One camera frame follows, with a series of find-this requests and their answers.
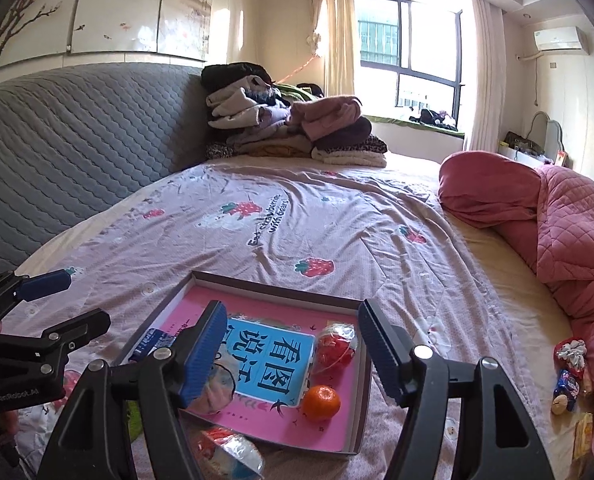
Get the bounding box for shallow grey cardboard box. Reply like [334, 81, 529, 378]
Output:
[111, 270, 373, 456]

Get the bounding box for pink quilted duvet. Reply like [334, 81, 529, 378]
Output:
[438, 152, 594, 453]

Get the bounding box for pile of folded clothes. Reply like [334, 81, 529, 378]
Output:
[200, 62, 388, 168]

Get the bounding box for white right curtain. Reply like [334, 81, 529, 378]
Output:
[465, 0, 507, 153]

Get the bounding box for pink and blue book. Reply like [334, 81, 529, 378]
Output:
[126, 284, 361, 453]

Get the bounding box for grey quilted headboard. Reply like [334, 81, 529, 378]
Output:
[0, 63, 208, 273]

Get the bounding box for blue snack packet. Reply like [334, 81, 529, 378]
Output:
[129, 328, 175, 363]

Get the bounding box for orange mandarin in box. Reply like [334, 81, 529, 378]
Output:
[301, 385, 341, 422]

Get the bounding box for blue red foil egg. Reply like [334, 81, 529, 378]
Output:
[194, 427, 265, 479]

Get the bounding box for black framed window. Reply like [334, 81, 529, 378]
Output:
[354, 0, 464, 129]

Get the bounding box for cream chiffon scrunchie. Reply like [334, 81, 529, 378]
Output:
[190, 344, 239, 415]

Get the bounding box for blossom wall painting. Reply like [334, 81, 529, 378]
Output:
[0, 0, 212, 68]

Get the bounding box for person's left hand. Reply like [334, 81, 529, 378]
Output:
[0, 411, 19, 436]

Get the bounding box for yellow snack packet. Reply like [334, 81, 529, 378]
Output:
[572, 412, 594, 462]

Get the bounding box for beige left curtain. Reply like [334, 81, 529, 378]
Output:
[308, 0, 358, 96]

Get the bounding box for white air conditioner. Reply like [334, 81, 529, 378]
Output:
[533, 26, 590, 55]

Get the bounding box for small toy figures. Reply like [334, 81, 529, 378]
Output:
[551, 338, 594, 416]

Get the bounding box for pink strawberry bed sheet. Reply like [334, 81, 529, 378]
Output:
[3, 155, 574, 479]

